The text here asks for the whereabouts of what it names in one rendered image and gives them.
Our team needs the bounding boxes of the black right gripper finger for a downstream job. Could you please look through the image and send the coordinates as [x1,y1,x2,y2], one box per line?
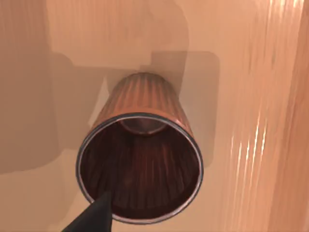
[62,191,113,232]

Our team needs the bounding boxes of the ribbed copper cup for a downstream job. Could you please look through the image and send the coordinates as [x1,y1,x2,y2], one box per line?
[76,72,204,224]

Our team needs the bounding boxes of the salmon-coloured shallow box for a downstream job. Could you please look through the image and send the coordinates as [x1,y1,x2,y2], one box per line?
[0,0,309,232]

